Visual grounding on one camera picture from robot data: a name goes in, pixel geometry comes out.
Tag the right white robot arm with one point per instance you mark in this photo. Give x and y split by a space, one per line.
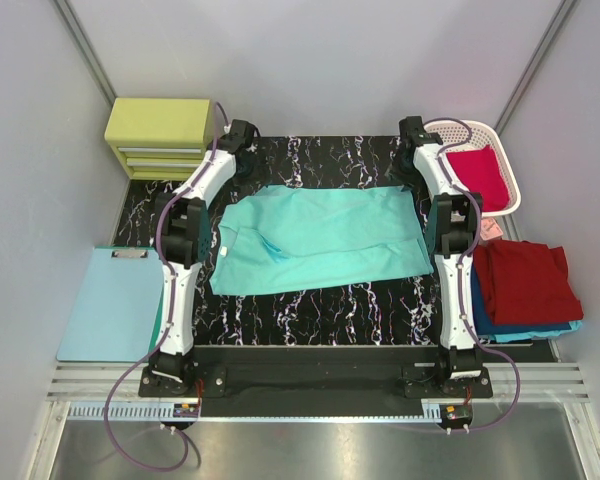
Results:
451 236

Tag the dark red folded shirt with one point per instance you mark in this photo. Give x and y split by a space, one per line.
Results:
525 284

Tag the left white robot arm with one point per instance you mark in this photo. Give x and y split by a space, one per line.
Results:
183 242

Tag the magenta shirt in basket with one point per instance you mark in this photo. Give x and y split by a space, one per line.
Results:
479 171

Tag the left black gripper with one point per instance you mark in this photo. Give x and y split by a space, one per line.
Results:
247 167

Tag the yellow drawer cabinet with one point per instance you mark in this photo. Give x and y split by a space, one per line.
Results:
160 138

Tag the teal t shirt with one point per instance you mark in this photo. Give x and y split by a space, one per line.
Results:
284 239

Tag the green clipboard with paper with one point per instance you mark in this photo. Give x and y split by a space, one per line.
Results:
116 309

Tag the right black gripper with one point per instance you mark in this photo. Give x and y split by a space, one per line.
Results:
405 180

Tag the pink paper card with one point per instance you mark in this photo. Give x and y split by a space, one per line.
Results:
490 229

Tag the white plastic laundry basket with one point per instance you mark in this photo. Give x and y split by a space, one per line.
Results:
476 136

